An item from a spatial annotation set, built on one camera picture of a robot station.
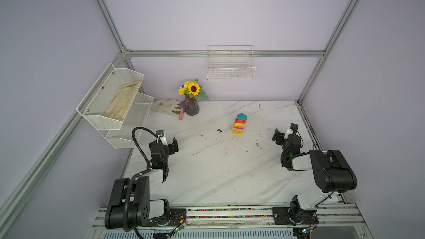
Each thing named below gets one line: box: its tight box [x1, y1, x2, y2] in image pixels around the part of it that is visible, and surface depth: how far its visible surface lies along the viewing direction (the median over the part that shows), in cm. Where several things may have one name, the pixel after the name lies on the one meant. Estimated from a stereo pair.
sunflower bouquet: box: [178, 78, 211, 102], surface depth 97 cm
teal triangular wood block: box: [236, 112, 248, 121], surface depth 95 cm
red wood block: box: [235, 117, 247, 124], surface depth 95 cm
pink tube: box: [178, 106, 184, 121], surface depth 113 cm
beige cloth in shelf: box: [104, 80, 142, 122], surface depth 81 cm
